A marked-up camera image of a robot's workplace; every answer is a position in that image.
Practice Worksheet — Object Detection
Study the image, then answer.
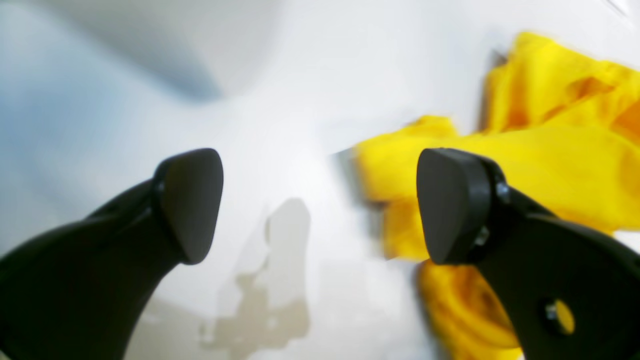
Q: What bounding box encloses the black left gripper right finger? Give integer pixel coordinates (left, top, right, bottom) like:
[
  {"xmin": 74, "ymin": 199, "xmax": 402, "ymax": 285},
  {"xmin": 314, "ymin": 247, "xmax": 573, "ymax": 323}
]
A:
[{"xmin": 416, "ymin": 148, "xmax": 640, "ymax": 360}]

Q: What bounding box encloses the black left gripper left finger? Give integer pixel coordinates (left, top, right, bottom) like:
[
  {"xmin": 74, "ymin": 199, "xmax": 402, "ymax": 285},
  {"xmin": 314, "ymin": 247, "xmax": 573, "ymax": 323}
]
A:
[{"xmin": 0, "ymin": 148, "xmax": 224, "ymax": 360}]

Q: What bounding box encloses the yellow orange t-shirt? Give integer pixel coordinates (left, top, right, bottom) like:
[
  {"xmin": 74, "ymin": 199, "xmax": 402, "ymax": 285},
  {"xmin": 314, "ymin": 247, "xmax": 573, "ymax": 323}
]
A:
[{"xmin": 354, "ymin": 32, "xmax": 640, "ymax": 360}]

